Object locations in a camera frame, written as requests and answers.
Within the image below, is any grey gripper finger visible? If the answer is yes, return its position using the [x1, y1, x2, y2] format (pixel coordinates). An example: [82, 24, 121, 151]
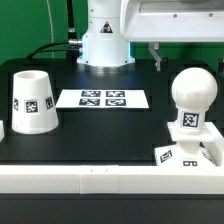
[218, 58, 224, 75]

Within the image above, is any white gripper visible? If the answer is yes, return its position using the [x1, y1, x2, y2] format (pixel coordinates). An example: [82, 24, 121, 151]
[120, 0, 224, 71]

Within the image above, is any white lamp bulb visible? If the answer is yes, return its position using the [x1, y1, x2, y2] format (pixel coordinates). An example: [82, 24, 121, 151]
[171, 67, 218, 135]

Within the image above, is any white lamp base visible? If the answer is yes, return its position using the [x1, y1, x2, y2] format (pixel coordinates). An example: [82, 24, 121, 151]
[154, 122, 215, 168]

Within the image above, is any white lamp shade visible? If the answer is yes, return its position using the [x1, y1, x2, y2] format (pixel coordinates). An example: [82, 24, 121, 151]
[12, 70, 59, 134]

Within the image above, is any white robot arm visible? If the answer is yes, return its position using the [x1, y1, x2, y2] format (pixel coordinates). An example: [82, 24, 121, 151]
[78, 0, 224, 72]

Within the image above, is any white marker sheet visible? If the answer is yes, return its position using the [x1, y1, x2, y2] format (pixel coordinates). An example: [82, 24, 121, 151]
[56, 89, 149, 109]

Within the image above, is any white right fence bar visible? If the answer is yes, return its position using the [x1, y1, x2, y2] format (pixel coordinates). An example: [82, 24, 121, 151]
[199, 121, 224, 167]

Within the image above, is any white fence bar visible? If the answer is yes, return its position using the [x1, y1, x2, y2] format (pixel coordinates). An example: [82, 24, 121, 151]
[0, 165, 224, 194]
[199, 121, 224, 167]

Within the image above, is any white front fence bar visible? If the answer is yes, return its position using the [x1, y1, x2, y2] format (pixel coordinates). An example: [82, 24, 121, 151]
[0, 165, 224, 194]

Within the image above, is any white left fence piece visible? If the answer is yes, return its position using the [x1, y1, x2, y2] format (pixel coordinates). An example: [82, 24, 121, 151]
[0, 120, 5, 142]

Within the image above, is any black cable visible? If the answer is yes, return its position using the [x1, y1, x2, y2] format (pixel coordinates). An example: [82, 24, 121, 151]
[26, 0, 84, 60]

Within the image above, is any white thin cable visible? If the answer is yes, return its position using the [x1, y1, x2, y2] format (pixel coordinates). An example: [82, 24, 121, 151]
[45, 0, 56, 58]

